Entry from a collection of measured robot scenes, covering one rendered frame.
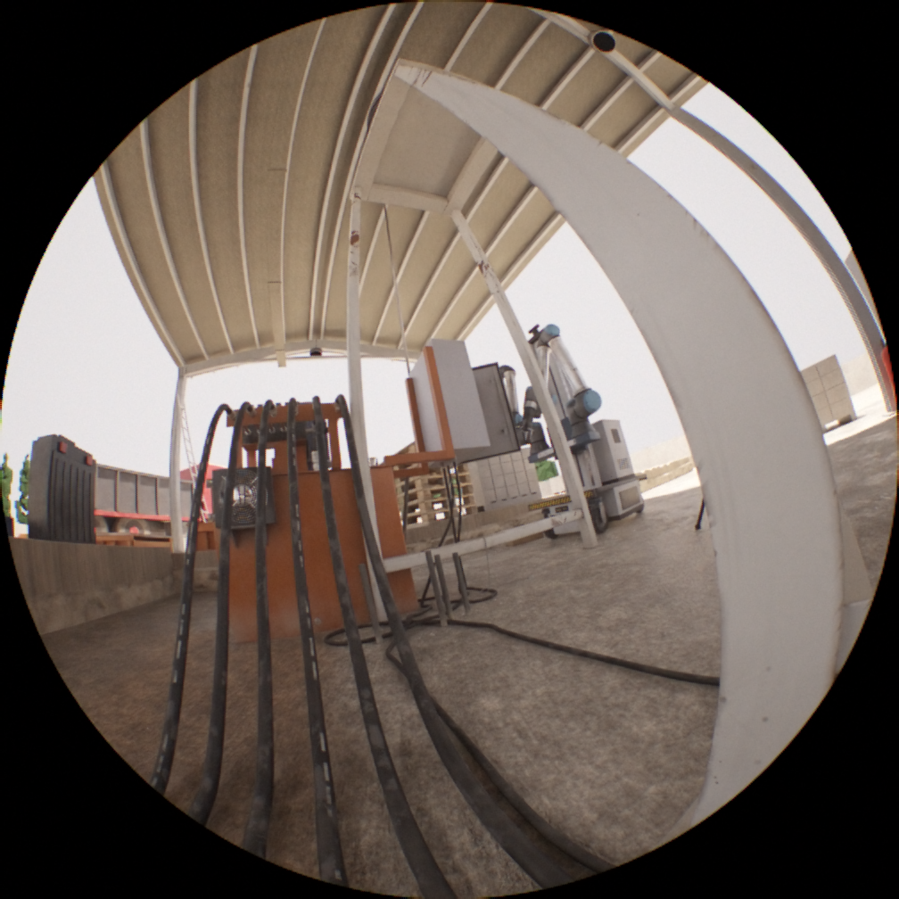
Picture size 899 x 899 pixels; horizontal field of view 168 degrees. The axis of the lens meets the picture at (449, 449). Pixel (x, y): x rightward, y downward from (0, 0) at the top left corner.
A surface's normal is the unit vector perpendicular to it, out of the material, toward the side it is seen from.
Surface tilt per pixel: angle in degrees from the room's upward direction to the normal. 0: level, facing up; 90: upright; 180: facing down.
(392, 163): 180
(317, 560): 90
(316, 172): 172
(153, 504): 90
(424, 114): 180
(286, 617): 90
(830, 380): 90
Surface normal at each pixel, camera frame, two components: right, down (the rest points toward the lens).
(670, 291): -0.90, 0.06
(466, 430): 0.40, -0.28
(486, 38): 0.07, 0.96
